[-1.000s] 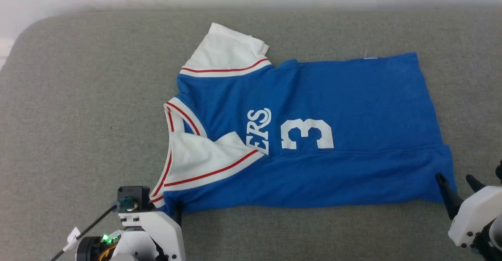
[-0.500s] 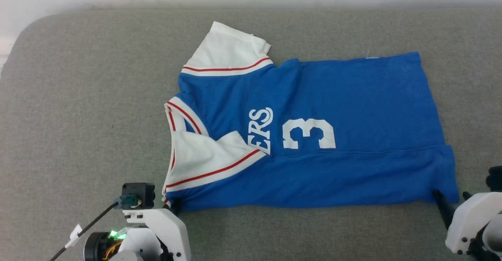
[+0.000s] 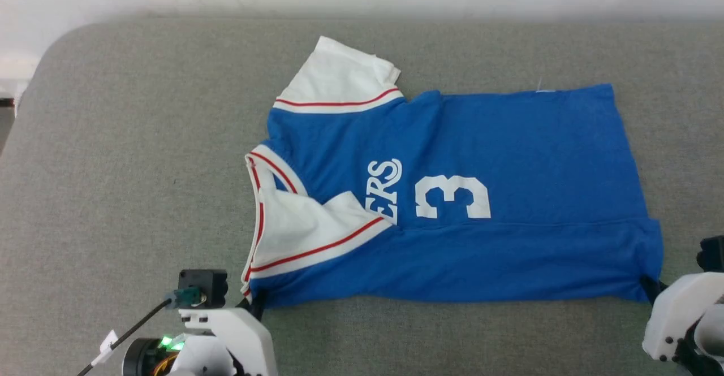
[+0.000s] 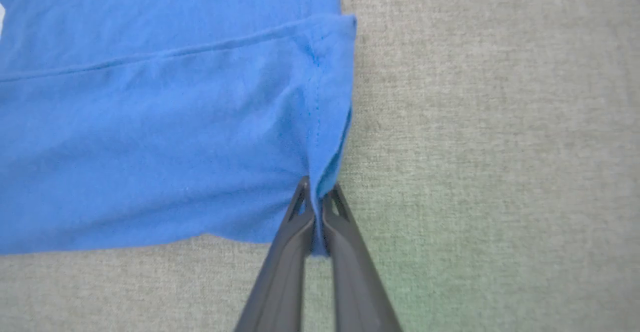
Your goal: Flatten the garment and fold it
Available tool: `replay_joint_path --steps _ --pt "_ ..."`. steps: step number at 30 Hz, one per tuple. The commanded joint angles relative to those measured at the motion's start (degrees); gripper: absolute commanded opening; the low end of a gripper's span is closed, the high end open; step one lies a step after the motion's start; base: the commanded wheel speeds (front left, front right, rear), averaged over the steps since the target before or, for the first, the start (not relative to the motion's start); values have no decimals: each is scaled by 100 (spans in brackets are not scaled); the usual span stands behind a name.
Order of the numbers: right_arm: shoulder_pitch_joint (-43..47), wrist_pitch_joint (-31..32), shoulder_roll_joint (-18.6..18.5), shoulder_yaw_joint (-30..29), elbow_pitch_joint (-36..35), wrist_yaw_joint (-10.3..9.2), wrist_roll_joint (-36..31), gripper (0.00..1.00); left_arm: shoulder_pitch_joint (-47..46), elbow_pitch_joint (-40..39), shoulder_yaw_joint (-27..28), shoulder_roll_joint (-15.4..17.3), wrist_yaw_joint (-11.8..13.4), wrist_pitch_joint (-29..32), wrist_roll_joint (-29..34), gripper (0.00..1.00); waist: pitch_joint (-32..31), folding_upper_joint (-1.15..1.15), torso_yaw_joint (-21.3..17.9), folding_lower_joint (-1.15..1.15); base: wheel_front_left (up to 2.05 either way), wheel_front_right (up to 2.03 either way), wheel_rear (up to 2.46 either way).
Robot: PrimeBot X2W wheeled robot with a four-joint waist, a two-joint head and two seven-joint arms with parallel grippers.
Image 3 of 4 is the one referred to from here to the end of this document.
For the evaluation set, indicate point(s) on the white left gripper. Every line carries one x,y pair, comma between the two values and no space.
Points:
243,336

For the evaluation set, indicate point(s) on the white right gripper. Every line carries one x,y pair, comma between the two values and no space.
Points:
679,314

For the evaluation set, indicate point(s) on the blue white baseball-style shirt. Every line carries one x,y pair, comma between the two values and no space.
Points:
509,251

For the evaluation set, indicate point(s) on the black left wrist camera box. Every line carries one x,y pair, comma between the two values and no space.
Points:
203,282

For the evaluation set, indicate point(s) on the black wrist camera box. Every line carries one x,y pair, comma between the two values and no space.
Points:
203,282
714,254

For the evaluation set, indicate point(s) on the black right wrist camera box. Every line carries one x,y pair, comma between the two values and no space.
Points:
714,254

